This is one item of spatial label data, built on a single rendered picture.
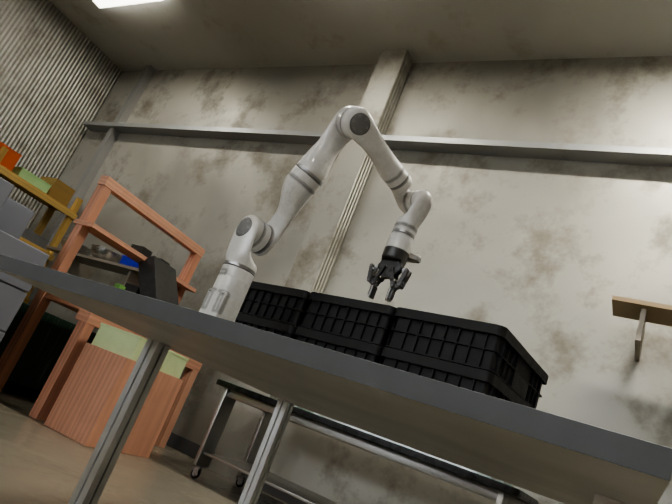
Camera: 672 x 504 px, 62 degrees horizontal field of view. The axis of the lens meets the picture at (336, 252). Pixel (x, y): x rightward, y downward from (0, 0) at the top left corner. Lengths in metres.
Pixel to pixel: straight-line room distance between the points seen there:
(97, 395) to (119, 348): 0.33
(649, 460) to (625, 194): 4.30
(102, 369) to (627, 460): 3.61
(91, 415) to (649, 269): 4.05
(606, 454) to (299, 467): 4.22
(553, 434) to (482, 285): 3.99
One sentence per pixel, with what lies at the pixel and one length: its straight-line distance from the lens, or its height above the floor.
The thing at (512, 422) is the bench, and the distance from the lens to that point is 0.86.
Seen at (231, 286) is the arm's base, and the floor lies 0.83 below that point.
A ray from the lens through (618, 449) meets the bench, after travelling 0.85.
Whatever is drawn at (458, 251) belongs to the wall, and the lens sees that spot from 4.99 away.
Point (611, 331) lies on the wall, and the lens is 4.57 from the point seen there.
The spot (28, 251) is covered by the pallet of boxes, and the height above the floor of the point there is 0.99.
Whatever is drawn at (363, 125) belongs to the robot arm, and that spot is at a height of 1.36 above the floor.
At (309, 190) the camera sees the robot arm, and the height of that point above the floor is 1.16.
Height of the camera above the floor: 0.56
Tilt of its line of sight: 18 degrees up
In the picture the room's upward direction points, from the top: 21 degrees clockwise
